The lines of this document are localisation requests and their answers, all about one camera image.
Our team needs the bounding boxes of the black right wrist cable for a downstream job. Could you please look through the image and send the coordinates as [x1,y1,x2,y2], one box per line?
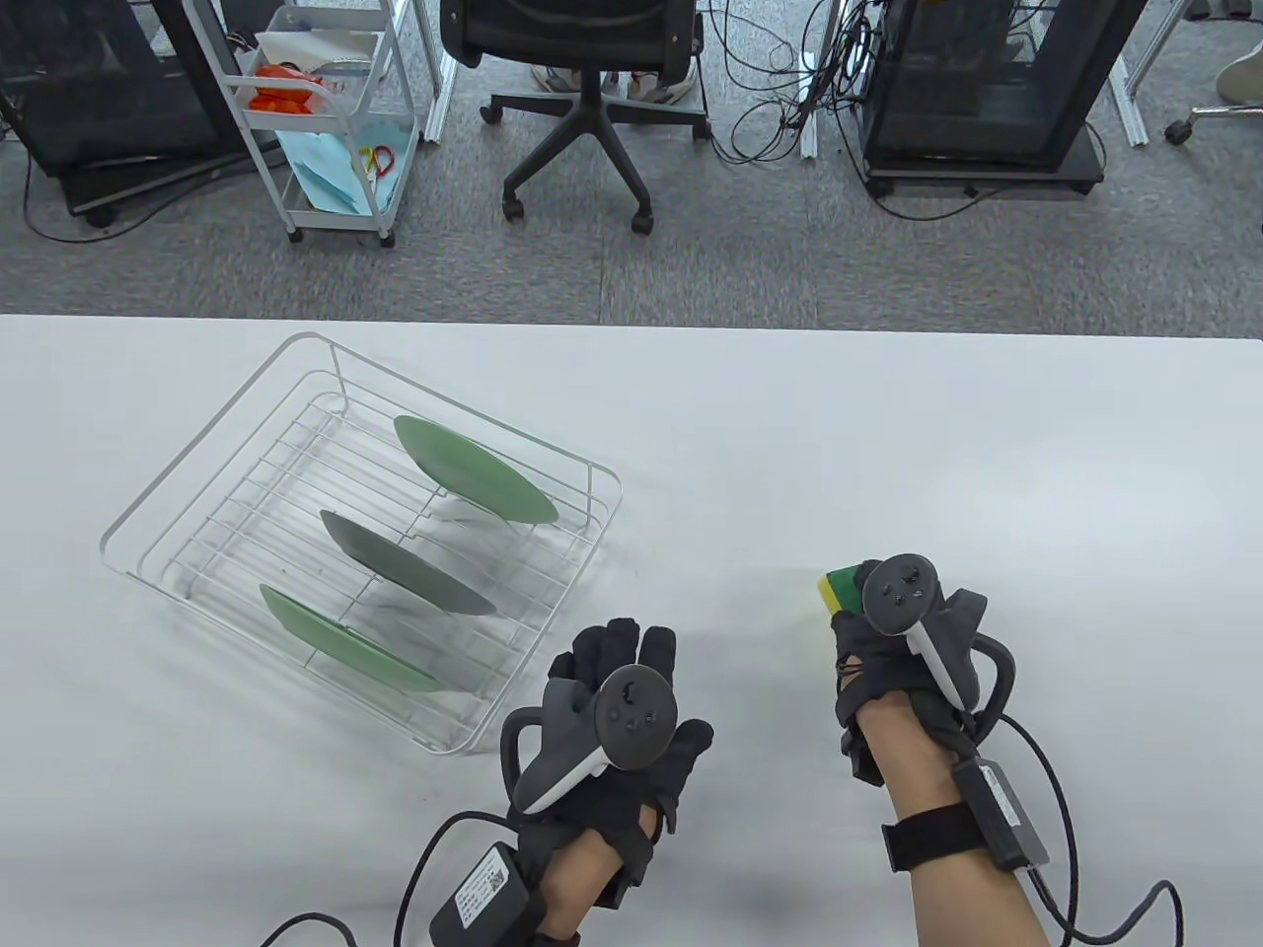
[999,715,1185,947]

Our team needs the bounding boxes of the dark grey plate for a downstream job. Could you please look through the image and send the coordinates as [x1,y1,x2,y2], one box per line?
[319,509,497,617]

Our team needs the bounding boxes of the bundle of black floor cables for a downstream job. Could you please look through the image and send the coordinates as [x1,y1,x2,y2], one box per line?
[703,0,889,166]

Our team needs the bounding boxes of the black office chair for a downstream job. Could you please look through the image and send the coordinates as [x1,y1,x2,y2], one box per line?
[439,0,712,236]

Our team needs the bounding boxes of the person's right hand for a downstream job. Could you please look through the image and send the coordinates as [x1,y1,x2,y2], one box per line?
[832,559,978,787]

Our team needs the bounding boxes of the orange item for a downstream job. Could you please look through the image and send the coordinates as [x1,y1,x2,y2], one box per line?
[247,65,332,112]

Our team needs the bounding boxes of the yellow green sponge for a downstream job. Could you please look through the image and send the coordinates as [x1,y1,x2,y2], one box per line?
[817,565,869,619]

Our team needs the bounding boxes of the white wire dish rack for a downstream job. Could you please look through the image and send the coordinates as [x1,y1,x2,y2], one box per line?
[99,332,625,757]

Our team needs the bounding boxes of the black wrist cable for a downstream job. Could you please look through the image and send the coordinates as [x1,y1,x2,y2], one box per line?
[999,715,1185,947]
[259,811,514,947]

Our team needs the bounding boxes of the black floor cable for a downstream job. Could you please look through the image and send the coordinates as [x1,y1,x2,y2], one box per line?
[20,148,134,245]

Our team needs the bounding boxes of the white utility cart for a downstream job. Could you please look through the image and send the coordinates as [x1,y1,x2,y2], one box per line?
[183,0,422,249]

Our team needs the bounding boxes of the person's left hand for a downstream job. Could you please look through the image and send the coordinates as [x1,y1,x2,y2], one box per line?
[508,619,714,874]

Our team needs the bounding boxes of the grey controller on left glove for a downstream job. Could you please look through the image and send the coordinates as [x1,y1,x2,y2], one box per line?
[500,667,678,816]

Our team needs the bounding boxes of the black right wrist strap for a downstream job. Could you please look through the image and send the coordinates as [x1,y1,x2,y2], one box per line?
[880,804,980,875]

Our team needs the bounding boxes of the person's right forearm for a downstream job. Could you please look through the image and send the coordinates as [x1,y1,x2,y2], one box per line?
[856,689,1054,947]

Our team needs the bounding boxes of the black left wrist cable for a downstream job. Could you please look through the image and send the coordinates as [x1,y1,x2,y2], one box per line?
[259,811,514,947]

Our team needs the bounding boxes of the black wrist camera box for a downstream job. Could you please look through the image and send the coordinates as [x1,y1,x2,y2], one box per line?
[427,841,540,945]
[951,757,1051,872]

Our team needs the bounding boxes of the grey controller on glove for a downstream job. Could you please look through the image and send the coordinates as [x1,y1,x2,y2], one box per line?
[861,554,1015,739]
[500,667,678,816]

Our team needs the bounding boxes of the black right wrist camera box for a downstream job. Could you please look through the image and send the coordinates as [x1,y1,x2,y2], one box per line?
[951,757,1051,872]

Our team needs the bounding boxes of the person's left forearm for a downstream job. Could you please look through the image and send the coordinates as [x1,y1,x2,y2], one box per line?
[538,804,660,945]

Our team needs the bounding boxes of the grey chair base with caster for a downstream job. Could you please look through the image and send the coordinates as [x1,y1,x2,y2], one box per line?
[1164,103,1263,146]

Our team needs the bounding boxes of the teal plastic bag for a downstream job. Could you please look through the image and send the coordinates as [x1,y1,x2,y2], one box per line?
[276,120,412,213]

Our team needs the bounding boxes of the black mesh cabinet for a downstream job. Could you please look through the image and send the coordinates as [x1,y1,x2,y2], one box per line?
[853,0,1107,198]
[0,0,293,230]

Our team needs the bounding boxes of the silver aluminium frame leg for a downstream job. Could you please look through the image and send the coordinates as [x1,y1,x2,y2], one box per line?
[801,0,842,161]
[1107,0,1185,149]
[418,47,457,142]

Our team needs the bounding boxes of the grey controller on right glove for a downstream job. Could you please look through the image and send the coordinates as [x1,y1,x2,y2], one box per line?
[861,554,1015,739]

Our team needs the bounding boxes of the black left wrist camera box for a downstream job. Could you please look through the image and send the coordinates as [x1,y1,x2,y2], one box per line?
[427,841,540,945]

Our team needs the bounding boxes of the light green plate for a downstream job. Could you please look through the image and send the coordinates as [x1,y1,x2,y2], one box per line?
[259,583,444,693]

